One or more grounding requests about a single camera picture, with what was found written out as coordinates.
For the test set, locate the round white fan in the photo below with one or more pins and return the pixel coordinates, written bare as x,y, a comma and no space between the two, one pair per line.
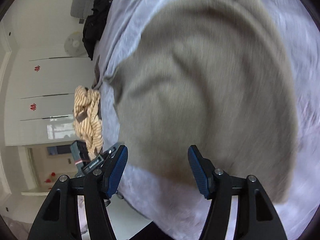
73,43

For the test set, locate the khaki knit sweater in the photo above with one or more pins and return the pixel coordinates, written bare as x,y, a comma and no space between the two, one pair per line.
200,92

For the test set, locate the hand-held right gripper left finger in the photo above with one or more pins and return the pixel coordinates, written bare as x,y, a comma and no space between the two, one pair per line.
116,173

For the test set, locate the white wardrobe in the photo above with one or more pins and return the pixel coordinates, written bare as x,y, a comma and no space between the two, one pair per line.
45,85

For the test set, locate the pile of black clothes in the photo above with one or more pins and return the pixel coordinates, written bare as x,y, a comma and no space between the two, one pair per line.
96,25

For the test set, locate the bed with lavender sheet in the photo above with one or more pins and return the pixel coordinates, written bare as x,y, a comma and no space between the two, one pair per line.
130,10

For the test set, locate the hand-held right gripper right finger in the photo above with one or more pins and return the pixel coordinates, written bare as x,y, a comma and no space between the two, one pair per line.
199,175

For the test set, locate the beige striped garment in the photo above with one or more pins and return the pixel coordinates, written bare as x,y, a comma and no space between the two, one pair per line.
87,112

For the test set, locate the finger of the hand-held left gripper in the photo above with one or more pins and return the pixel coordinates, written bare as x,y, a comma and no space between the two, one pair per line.
110,152

